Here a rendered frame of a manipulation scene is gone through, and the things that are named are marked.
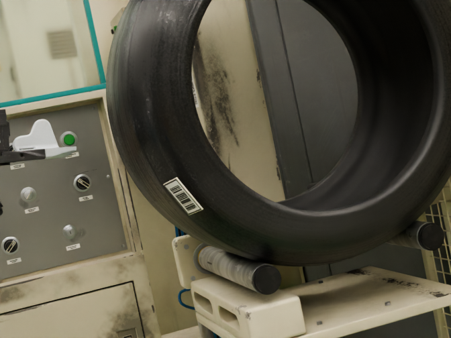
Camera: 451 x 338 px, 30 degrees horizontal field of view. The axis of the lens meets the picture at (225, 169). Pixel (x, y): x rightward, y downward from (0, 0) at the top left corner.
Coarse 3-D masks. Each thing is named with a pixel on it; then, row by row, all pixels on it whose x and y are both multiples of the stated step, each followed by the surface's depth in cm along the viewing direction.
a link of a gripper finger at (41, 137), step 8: (40, 120) 124; (40, 128) 124; (48, 128) 124; (24, 136) 123; (32, 136) 124; (40, 136) 124; (48, 136) 124; (16, 144) 123; (24, 144) 123; (32, 144) 124; (40, 144) 124; (48, 144) 124; (56, 144) 125; (48, 152) 124; (56, 152) 124; (64, 152) 125; (72, 152) 127
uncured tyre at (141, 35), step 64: (192, 0) 120; (320, 0) 155; (384, 0) 152; (448, 0) 133; (128, 64) 122; (384, 64) 158; (448, 64) 131; (128, 128) 124; (192, 128) 120; (384, 128) 158; (448, 128) 131; (192, 192) 122; (256, 192) 122; (320, 192) 155; (384, 192) 128; (256, 256) 127; (320, 256) 128
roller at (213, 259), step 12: (204, 252) 154; (216, 252) 148; (228, 252) 145; (204, 264) 153; (216, 264) 144; (228, 264) 138; (240, 264) 133; (252, 264) 128; (264, 264) 126; (228, 276) 138; (240, 276) 131; (252, 276) 125; (264, 276) 125; (276, 276) 125; (252, 288) 127; (264, 288) 125; (276, 288) 125
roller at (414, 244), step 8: (416, 224) 135; (424, 224) 133; (432, 224) 133; (408, 232) 136; (416, 232) 133; (424, 232) 132; (432, 232) 132; (440, 232) 133; (392, 240) 142; (400, 240) 139; (408, 240) 136; (416, 240) 133; (424, 240) 132; (432, 240) 132; (440, 240) 133; (416, 248) 136; (424, 248) 133; (432, 248) 132
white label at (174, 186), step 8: (168, 184) 122; (176, 184) 120; (176, 192) 122; (184, 192) 120; (176, 200) 123; (184, 200) 122; (192, 200) 120; (184, 208) 123; (192, 208) 122; (200, 208) 120
